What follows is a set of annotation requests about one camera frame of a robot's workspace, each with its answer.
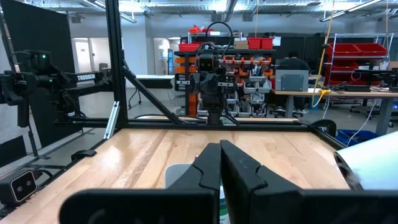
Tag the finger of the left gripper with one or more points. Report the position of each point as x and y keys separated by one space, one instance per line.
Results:
x=207 y=88
x=216 y=88

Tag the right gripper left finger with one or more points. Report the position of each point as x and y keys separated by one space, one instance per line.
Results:
x=202 y=177

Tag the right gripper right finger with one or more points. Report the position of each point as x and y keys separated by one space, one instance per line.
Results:
x=245 y=193

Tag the grey plastic bin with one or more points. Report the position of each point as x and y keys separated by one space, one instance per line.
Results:
x=178 y=174

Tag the large green-tipped coloring bottle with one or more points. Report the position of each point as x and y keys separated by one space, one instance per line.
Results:
x=224 y=205

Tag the black background robot arm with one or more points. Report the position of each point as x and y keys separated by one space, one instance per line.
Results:
x=384 y=77

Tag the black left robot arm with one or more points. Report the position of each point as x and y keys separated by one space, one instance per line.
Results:
x=215 y=115

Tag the black parts shelf rack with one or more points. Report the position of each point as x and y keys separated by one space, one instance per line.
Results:
x=186 y=77

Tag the brown cardboard box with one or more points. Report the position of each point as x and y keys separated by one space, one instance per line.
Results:
x=241 y=44

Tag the blue lit display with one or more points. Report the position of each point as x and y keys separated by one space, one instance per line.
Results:
x=170 y=60

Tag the white-topped table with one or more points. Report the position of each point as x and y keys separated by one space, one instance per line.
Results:
x=155 y=77

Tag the grey equipment box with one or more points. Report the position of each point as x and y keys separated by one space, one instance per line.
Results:
x=291 y=81

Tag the person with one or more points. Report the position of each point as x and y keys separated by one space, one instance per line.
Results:
x=293 y=63

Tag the silver aluminium extrusion bar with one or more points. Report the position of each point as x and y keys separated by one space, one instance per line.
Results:
x=112 y=119

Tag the ceiling light strip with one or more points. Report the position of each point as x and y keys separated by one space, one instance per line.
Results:
x=124 y=17
x=351 y=10

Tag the large red plastic bin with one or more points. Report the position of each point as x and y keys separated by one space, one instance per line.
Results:
x=342 y=66
x=371 y=49
x=343 y=49

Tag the white double door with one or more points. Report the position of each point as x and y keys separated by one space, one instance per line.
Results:
x=91 y=54

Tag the blue storage bin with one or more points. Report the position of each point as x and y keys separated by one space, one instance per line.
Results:
x=357 y=135

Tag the wooden workbench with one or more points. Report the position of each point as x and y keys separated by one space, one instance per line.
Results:
x=357 y=93

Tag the black partition panel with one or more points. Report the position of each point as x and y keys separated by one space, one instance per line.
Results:
x=37 y=28

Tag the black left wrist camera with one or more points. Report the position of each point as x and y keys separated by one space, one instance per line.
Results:
x=207 y=63

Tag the black aluminium frame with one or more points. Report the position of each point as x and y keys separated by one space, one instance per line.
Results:
x=116 y=62

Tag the black table-level camera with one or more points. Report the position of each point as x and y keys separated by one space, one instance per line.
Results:
x=21 y=186

